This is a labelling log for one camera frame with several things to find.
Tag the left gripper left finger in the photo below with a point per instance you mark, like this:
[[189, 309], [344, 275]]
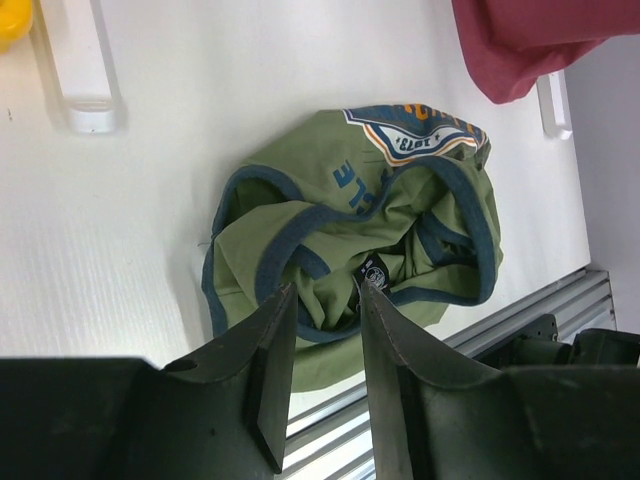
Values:
[[224, 407]]

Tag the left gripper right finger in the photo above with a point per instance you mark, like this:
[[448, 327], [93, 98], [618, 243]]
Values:
[[421, 393]]

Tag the green tank top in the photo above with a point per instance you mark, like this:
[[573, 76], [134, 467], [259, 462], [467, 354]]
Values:
[[396, 195]]

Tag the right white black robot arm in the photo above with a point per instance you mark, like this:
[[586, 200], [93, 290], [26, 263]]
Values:
[[539, 344]]

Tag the red tank top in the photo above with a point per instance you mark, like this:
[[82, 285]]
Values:
[[508, 45]]

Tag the white metal clothes rack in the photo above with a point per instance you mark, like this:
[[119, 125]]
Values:
[[77, 66]]

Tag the yellow plastic bin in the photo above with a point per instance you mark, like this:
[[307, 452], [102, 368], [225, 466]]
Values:
[[16, 18]]

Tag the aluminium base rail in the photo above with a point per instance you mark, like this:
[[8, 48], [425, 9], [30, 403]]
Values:
[[328, 434]]

